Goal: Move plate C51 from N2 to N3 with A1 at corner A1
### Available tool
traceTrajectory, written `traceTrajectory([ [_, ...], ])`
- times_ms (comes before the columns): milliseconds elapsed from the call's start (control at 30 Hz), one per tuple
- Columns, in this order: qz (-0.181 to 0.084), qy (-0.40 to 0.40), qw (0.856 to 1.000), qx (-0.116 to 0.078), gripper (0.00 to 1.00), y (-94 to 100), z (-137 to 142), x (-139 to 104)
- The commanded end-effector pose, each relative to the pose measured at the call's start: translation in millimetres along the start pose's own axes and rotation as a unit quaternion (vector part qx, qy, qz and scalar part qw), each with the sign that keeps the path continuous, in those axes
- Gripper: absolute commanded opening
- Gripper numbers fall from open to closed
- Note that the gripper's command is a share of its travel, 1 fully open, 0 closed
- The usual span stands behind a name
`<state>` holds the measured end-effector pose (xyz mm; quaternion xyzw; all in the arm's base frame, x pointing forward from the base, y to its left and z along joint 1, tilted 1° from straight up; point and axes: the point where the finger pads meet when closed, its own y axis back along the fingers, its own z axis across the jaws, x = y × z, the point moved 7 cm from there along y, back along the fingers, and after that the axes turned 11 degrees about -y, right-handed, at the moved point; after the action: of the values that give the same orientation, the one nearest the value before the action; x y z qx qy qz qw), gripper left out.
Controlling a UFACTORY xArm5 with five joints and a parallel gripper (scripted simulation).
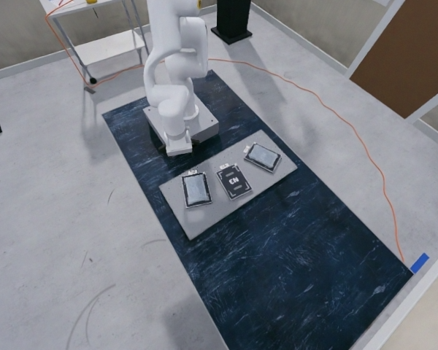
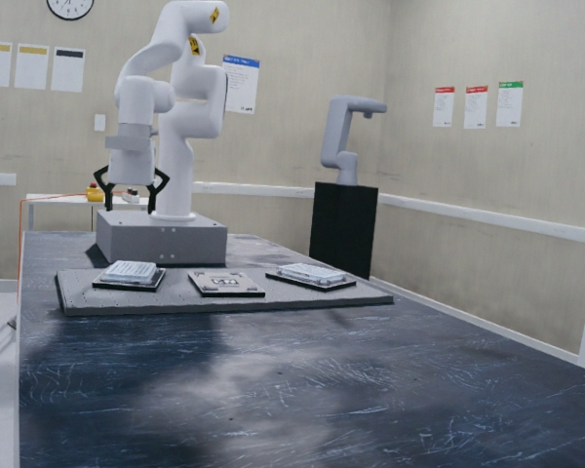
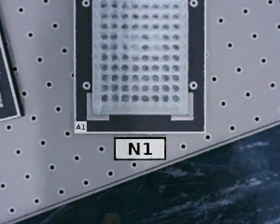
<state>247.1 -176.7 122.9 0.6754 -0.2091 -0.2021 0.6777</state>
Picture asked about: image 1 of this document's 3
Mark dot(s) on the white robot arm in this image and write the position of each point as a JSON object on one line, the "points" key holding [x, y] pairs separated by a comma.
{"points": [[174, 26]]}

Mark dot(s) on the black rectangular frame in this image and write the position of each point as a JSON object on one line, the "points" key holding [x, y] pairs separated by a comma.
{"points": [[199, 203]]}

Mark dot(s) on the black rectangular nest pad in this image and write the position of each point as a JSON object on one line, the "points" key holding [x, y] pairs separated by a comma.
{"points": [[233, 181]]}

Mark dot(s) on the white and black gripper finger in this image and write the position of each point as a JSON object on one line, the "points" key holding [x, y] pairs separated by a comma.
{"points": [[163, 150], [195, 144]]}

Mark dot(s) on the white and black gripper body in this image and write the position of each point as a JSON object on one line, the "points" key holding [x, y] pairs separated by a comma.
{"points": [[187, 138]]}

